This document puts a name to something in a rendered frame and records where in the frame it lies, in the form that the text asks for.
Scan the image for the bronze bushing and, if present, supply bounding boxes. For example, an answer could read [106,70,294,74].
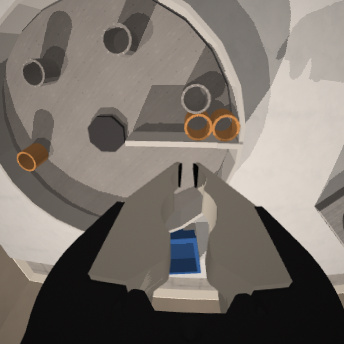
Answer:
[17,143,48,171]
[184,111,213,141]
[210,109,240,142]

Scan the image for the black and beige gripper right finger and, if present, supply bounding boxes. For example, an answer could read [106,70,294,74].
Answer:
[193,162,344,344]

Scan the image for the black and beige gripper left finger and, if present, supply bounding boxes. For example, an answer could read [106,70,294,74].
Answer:
[20,162,182,344]

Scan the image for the grey metal bushing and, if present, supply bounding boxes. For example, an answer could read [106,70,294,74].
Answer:
[21,58,60,88]
[101,22,139,57]
[181,81,211,114]

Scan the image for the blue crate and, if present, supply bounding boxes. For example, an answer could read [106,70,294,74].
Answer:
[170,223,201,275]

